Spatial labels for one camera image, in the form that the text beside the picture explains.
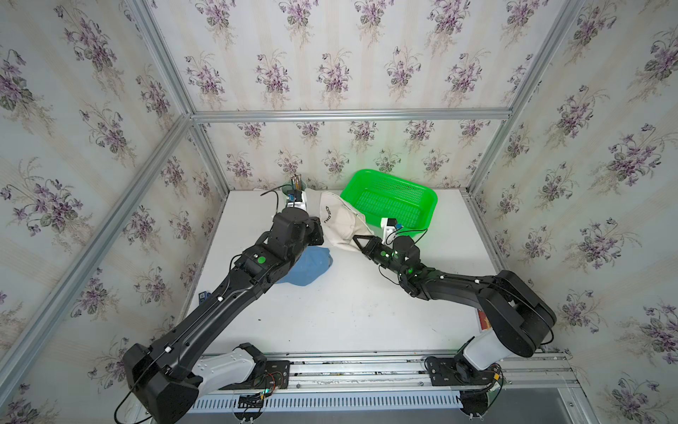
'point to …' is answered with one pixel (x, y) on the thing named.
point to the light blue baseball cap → (311, 264)
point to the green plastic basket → (410, 206)
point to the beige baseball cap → (340, 222)
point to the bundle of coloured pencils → (297, 181)
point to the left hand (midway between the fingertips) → (321, 219)
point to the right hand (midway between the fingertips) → (355, 238)
